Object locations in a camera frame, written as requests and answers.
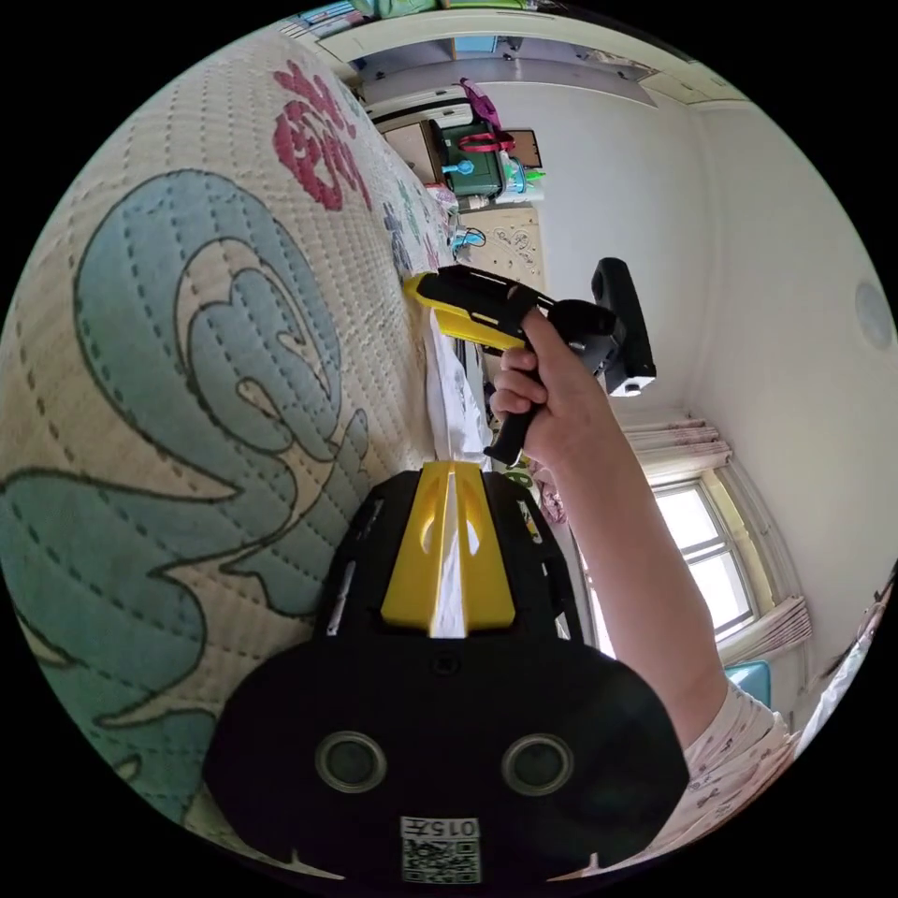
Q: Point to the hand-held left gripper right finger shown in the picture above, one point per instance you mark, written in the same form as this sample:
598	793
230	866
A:
487	582

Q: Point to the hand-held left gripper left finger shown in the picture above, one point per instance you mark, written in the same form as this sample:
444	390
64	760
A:
414	554

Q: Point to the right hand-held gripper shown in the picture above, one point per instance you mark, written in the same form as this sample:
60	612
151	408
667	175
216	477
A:
491	295

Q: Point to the white short sleeve shirt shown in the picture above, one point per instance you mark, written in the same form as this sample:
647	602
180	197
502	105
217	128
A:
449	400

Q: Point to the person's right forearm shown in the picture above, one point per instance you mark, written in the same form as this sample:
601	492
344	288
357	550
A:
631	561

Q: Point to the person's right hand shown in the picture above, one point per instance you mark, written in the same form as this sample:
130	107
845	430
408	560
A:
568	414

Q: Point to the light wooden cupboard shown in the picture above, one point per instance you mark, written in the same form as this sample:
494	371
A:
515	242

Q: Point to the window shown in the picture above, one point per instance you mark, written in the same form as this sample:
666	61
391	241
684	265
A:
708	547

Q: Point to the bed with printed quilt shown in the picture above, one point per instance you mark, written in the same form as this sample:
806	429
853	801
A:
175	421

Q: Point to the person's body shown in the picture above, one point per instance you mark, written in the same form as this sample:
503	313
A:
737	772

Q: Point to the round ceiling lamp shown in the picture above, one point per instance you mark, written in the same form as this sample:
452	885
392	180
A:
873	314

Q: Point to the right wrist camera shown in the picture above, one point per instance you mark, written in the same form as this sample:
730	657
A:
628	330

